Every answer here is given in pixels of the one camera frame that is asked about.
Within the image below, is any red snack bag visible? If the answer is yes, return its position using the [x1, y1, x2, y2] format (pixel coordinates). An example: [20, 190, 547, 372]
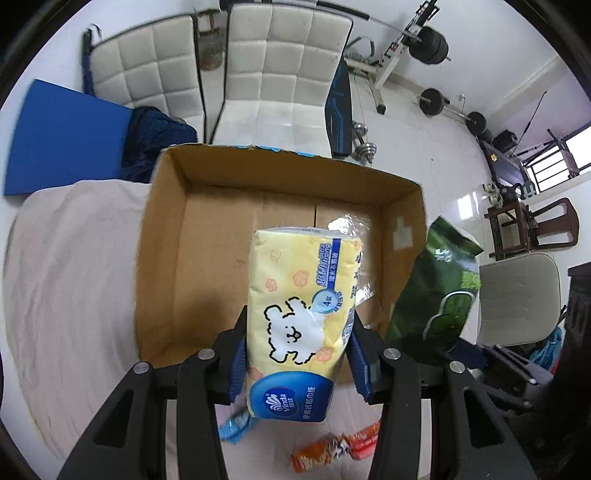
[344, 421, 381, 461]

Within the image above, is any chrome dumbbell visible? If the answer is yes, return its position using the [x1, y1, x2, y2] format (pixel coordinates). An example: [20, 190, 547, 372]
[352, 122, 378, 165]

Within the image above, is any orange panda snack bag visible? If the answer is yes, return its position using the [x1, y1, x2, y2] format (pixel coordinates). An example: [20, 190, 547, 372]
[290, 435, 349, 473]

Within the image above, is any left white quilted chair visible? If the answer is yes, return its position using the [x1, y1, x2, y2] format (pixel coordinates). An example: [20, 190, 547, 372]
[89, 14, 206, 142]

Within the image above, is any dark wooden chair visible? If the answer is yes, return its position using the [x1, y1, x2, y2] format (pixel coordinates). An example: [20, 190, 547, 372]
[484, 198, 580, 261]

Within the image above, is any floor barbell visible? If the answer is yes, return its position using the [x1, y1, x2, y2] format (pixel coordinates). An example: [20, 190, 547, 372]
[418, 88, 487, 136]

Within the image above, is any cardboard box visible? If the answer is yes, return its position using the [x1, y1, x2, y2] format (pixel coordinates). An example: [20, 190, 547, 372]
[135, 144, 427, 367]

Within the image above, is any blue snack packet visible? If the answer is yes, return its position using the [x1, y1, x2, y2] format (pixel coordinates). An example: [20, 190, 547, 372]
[218, 407, 256, 445]

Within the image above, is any yellow tissue pack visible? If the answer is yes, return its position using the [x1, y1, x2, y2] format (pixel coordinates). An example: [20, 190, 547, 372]
[245, 227, 363, 422]

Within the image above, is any white quilted chair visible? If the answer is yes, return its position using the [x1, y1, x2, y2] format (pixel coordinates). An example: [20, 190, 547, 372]
[212, 2, 353, 158]
[89, 14, 206, 142]

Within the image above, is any dark blue cloth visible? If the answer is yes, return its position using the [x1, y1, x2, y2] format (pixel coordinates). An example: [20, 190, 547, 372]
[119, 106, 198, 184]

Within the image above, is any green snack bag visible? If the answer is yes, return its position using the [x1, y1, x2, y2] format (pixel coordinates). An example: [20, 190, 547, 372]
[386, 217, 483, 357]

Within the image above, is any blue mat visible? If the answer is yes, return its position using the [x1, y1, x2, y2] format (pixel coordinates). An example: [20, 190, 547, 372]
[4, 79, 132, 196]

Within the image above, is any black blue weight bench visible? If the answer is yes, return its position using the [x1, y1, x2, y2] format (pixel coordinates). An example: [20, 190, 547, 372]
[325, 59, 353, 159]

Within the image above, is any grey padded chair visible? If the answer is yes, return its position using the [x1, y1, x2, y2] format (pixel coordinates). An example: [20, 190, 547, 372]
[478, 253, 562, 347]

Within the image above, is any beige table cloth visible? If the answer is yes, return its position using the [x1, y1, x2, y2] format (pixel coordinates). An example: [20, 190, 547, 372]
[3, 180, 382, 479]

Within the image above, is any barbell on rack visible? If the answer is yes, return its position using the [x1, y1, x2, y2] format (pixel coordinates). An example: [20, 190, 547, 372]
[315, 1, 450, 65]

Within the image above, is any right white quilted chair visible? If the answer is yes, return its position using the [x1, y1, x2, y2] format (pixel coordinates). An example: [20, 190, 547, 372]
[212, 2, 353, 158]

